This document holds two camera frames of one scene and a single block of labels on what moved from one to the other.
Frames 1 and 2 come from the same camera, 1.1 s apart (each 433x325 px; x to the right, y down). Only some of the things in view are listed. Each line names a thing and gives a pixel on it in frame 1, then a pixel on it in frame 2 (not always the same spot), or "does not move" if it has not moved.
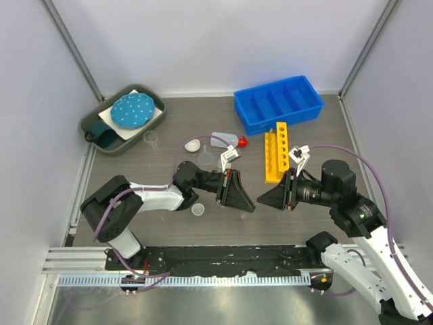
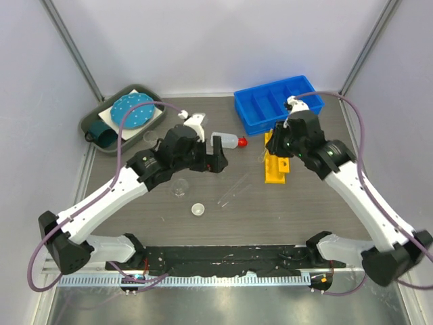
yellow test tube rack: [276, 154] does not move
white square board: [123, 133] does not move
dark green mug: [101, 134] does not move
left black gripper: [233, 194] → [215, 162]
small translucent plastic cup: [197, 209] does not move
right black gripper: [281, 195] → [275, 145]
